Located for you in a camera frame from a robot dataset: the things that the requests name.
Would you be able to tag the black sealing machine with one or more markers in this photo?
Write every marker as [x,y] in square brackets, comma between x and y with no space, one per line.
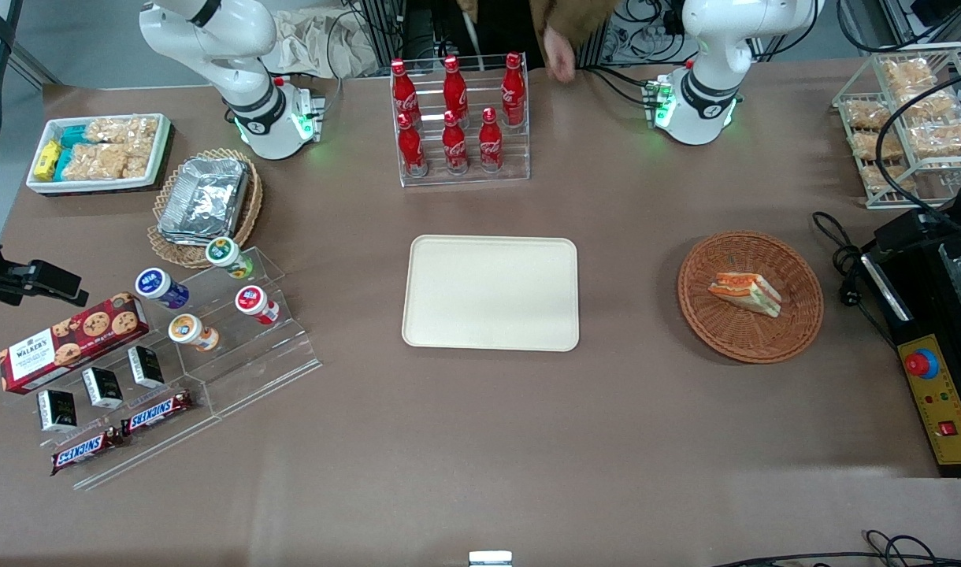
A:
[914,291]

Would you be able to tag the red lid yogurt bottle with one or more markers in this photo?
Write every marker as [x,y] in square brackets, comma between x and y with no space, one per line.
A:
[255,303]

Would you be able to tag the brown round wicker basket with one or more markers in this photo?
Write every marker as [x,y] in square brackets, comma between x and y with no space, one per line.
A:
[748,339]

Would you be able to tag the cream plastic tray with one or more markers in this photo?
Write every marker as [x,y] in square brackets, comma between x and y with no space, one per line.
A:
[492,293]

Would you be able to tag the brown jacket sleeve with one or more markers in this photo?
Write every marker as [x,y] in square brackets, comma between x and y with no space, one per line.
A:
[571,16]

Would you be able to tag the blue lid yogurt bottle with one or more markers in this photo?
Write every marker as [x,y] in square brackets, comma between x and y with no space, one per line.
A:
[159,286]

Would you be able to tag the green lid yogurt bottle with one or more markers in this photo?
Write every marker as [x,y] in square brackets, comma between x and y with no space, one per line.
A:
[227,255]

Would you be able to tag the orange lid yogurt bottle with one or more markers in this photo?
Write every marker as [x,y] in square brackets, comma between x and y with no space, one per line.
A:
[191,331]

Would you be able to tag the light oval wicker basket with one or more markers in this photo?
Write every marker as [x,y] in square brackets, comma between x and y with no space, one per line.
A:
[248,213]

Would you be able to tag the person's bare hand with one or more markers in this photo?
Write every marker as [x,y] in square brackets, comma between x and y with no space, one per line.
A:
[560,57]

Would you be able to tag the yellow control panel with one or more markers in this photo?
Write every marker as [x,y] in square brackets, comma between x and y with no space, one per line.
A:
[949,402]

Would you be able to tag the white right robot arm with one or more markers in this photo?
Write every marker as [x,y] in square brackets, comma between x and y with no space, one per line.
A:
[252,118]

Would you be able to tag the red Walkers cookie box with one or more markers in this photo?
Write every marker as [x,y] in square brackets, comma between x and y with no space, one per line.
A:
[71,342]

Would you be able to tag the red emergency stop button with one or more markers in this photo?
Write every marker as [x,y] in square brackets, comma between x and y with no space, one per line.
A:
[920,363]

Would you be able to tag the red cola bottle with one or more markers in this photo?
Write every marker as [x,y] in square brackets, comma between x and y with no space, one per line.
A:
[404,93]
[513,88]
[411,148]
[454,145]
[454,88]
[490,142]

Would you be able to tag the aluminium frame post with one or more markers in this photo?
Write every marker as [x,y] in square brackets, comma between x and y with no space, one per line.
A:
[382,27]

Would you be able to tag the Snickers chocolate bar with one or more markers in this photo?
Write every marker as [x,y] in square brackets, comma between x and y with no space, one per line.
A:
[159,412]
[87,450]

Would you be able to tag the white rectangular snack tray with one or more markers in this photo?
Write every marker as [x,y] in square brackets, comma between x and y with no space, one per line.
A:
[161,150]

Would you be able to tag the plastic-wrapped triangle sandwich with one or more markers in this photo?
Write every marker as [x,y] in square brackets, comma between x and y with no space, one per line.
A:
[747,293]

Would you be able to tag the clear rice cracker pack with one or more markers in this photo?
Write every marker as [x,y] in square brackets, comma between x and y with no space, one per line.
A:
[908,73]
[933,103]
[866,114]
[138,162]
[882,178]
[94,162]
[123,129]
[944,140]
[873,146]

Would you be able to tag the clear acrylic bottle rack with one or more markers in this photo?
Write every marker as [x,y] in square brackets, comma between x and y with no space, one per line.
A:
[512,157]

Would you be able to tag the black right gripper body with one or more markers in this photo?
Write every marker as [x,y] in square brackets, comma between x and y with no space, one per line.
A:
[4,281]

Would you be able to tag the stack of foil trays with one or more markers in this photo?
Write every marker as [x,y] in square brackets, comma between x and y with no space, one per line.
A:
[203,201]

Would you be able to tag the clear acrylic stepped display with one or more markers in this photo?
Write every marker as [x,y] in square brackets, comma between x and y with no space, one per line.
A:
[252,370]

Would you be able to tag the small black box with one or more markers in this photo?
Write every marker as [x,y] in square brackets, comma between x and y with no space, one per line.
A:
[102,387]
[57,409]
[146,367]

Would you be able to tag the teal snack pack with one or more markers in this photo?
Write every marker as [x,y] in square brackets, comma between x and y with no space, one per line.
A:
[63,164]
[76,135]

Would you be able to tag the yellow snack pack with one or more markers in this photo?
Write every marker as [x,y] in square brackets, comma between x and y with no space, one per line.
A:
[47,161]

